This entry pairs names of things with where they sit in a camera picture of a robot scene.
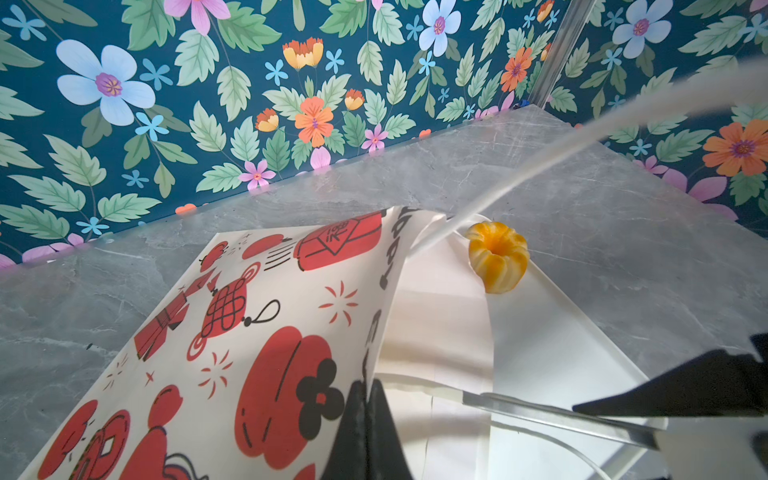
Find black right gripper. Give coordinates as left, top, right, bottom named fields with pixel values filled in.
left=573, top=333, right=767, bottom=417

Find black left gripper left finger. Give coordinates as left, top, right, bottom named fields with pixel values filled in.
left=321, top=381, right=368, bottom=480

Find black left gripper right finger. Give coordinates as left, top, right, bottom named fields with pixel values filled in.
left=367, top=379, right=413, bottom=480

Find metal tongs with white tips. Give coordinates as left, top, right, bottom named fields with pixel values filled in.
left=377, top=374, right=768, bottom=480

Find red white paper bag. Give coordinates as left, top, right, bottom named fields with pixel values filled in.
left=23, top=59, right=767, bottom=479

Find round fluted fake bread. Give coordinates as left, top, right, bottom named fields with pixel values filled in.
left=465, top=222, right=530, bottom=294

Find white rectangular tray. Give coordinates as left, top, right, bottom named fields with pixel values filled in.
left=449, top=246, right=647, bottom=479

